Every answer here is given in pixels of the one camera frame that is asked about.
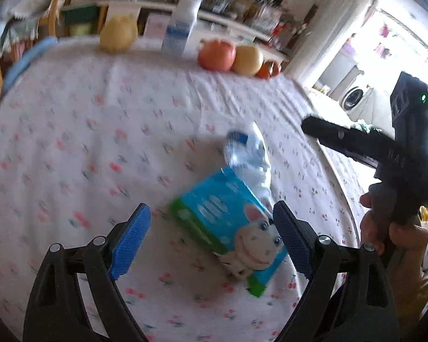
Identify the pink storage box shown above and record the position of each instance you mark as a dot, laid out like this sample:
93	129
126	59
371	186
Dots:
156	25

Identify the yellow pear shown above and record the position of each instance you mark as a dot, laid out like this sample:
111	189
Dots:
118	34

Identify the white standing air conditioner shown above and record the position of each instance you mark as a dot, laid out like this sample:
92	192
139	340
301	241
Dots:
333	23

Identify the light wooden chair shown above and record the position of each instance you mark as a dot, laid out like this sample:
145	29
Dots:
50	18

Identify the white washing machine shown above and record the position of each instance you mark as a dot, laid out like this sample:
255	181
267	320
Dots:
352	96

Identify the small orange persimmon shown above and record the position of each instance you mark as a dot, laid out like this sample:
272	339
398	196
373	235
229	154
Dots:
268	70

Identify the floral white tablecloth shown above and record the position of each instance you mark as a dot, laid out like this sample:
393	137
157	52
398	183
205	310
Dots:
86	136

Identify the person's right hand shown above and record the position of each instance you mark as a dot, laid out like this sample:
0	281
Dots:
407	281

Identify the white TV cabinet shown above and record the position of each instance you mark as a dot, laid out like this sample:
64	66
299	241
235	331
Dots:
234	30

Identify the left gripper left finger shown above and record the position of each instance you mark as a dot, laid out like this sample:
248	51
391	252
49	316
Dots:
55	310

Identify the crumpled white blue wrapper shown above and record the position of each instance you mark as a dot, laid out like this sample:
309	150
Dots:
246	153

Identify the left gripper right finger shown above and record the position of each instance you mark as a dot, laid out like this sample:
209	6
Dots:
348	296

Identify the yellow apple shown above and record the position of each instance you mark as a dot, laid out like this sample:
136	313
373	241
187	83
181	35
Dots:
248	60

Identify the green waste bin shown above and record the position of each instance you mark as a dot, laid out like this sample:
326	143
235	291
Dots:
80	29

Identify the white plastic bottle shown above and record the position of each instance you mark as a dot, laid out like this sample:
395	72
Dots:
181	23

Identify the red apple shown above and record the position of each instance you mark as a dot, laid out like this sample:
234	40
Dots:
216	55

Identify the blue cow milk carton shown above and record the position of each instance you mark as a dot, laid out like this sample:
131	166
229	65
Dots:
224	216

